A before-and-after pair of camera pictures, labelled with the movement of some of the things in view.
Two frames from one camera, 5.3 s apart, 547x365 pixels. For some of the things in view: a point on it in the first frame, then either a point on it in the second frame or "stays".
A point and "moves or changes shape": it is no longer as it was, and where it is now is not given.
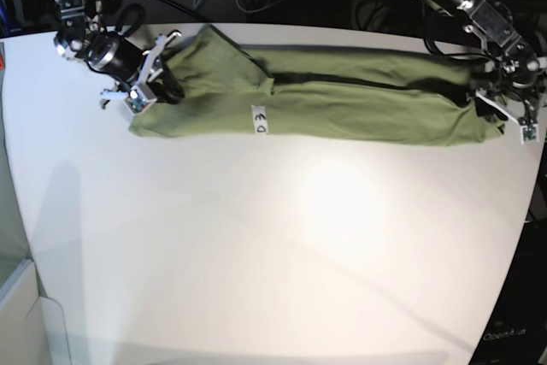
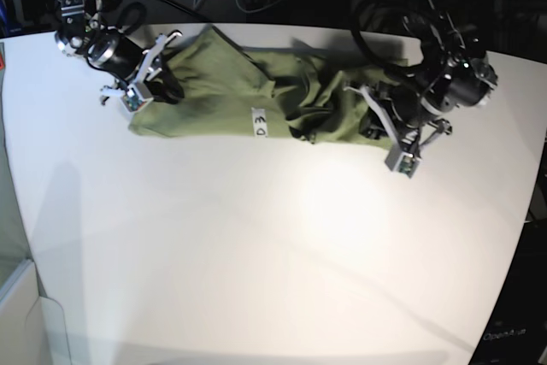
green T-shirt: [361, 94] moves or changes shape
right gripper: [149, 67] stays
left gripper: [514, 108] to [409, 137]
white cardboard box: [32, 326] stays
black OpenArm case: [517, 332] stays
